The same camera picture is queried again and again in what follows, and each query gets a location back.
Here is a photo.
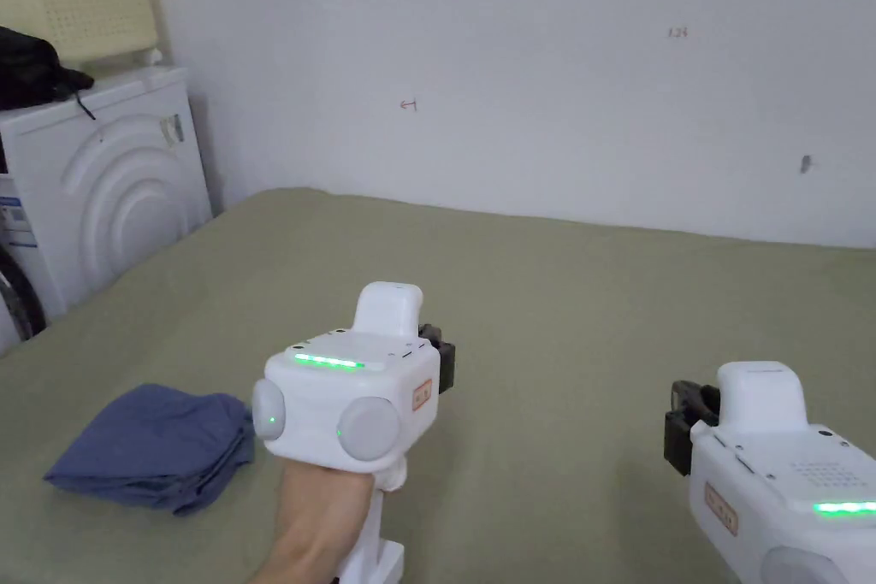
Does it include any black bag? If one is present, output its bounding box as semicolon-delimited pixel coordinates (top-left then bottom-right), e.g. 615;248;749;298
0;26;97;122

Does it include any person's left hand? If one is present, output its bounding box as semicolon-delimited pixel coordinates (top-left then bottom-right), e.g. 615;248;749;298
247;458;379;584

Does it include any white washing machine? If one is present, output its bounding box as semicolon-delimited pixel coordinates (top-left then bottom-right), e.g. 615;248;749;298
0;63;214;358

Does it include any bed with pale green sheet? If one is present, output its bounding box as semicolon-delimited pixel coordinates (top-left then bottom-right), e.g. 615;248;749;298
0;186;876;584

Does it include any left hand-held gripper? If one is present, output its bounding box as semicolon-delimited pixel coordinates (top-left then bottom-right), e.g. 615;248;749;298
251;281;458;584

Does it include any folded dark blue garment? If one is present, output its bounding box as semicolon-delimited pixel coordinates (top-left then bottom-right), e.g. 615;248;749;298
43;384;257;517

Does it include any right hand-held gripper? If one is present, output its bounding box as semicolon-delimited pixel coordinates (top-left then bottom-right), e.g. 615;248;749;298
663;361;876;584

